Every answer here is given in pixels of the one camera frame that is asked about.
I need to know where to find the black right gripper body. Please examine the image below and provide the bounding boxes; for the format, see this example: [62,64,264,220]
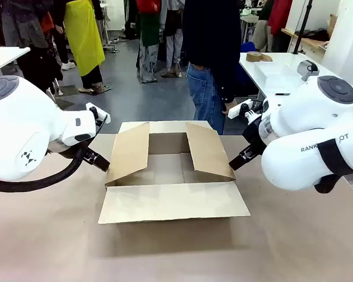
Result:
[242,116,267,153]

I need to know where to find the brown cardboard box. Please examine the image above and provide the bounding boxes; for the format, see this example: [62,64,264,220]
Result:
[97,120,251,225]

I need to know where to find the person's left forearm dark sleeve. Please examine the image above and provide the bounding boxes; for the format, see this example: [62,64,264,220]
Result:
[212,52,241,104]

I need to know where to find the person's left hand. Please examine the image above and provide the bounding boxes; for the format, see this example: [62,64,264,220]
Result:
[221,99,239,116]

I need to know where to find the white side table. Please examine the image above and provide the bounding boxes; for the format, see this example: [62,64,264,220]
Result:
[239,52,324,103]

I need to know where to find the white shallow tray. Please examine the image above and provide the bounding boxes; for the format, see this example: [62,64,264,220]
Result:
[254,62,302,89]

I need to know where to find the black floor mat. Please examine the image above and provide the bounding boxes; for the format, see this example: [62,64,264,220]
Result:
[56,84,79,96]

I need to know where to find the brown tape roll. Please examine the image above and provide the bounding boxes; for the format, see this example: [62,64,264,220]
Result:
[245,51,274,63]

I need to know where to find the grey tape dispenser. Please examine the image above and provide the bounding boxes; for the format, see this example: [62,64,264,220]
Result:
[296,59,320,82]

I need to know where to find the blue chair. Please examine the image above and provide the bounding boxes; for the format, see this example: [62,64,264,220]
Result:
[240,41,258,54]

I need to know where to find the person dark jacket blue jeans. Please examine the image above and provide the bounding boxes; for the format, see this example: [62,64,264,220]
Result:
[181,0,242,136]

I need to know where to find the wooden workbench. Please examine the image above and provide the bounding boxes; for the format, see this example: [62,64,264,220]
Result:
[281,28,328,52]

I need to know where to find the person in red jacket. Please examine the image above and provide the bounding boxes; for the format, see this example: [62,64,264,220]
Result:
[254,0,294,53]

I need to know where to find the black tripod pole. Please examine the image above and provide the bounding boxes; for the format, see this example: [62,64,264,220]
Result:
[292,0,314,56]

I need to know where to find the person in grey trousers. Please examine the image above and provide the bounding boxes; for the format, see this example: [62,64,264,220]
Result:
[160,0,185,79]

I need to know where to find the person in yellow apron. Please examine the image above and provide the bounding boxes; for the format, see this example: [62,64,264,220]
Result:
[53,0,107,94]

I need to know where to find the person in green apron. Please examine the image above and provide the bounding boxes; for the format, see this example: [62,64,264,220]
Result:
[134,0,163,85]

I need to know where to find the white desk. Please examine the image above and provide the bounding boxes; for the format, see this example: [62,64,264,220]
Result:
[0,46,32,78]

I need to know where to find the person in dark patterned clothes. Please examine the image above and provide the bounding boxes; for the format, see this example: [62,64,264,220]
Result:
[0,0,64,95]

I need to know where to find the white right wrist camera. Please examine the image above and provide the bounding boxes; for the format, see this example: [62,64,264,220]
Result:
[227,99,265,122]

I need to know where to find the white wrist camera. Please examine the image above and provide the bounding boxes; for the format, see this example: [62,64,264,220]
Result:
[85,102,111,127]
[227,99,265,122]

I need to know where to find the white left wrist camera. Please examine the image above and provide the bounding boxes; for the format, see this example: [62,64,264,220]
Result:
[85,102,111,127]

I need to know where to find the black braided cable sleeve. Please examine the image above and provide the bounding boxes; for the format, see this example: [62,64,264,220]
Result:
[0,146,88,193]

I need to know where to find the black strap on arm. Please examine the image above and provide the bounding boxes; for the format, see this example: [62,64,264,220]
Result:
[317,139,353,177]

